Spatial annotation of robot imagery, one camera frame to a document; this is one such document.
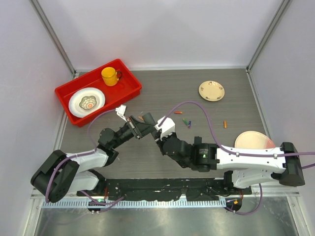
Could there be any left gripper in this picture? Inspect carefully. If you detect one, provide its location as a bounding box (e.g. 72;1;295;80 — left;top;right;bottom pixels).
111;116;157;149

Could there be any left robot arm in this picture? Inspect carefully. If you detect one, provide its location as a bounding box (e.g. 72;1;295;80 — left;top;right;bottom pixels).
31;113;160;203

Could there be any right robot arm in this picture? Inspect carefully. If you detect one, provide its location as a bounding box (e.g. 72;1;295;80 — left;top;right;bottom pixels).
153;132;305;194

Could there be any red plastic tray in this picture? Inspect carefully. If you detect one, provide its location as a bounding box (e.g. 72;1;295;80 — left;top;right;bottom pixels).
55;59;142;127

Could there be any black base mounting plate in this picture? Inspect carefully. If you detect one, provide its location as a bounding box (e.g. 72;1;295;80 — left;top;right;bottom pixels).
86;178;252;202

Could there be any yellow mug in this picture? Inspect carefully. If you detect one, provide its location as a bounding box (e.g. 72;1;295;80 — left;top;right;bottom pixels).
101;67;123;87

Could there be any small patterned bowl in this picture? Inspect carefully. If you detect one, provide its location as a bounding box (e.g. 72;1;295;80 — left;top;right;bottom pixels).
79;96;97;111

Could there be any cream floral plate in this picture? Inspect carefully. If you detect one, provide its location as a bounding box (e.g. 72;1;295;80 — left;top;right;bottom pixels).
198;81;225;102

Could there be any white paper plate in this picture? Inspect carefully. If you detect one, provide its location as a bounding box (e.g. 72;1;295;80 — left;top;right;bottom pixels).
68;88;106;118

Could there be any pink white plate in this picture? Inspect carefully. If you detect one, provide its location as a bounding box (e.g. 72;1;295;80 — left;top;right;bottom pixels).
234;131;276;149

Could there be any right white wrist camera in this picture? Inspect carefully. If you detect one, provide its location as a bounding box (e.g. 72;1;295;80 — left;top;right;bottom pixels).
155;117;175;140

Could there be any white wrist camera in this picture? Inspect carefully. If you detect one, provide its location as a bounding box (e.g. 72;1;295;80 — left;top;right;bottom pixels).
155;117;175;140
115;104;127;122

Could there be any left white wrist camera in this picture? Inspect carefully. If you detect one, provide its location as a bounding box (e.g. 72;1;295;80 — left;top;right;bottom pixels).
115;104;127;122

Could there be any white slotted cable duct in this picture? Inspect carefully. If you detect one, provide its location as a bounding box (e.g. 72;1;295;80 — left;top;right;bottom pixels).
42;198;226;209

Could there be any left aluminium frame post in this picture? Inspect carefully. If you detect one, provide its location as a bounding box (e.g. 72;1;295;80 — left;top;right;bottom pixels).
29;0;76;77

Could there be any aluminium frame post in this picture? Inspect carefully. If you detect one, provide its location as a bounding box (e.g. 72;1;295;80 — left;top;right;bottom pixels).
246;0;292;73
29;0;76;77

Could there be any right aluminium frame post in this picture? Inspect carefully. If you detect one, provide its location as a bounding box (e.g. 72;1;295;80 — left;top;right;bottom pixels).
246;0;292;73

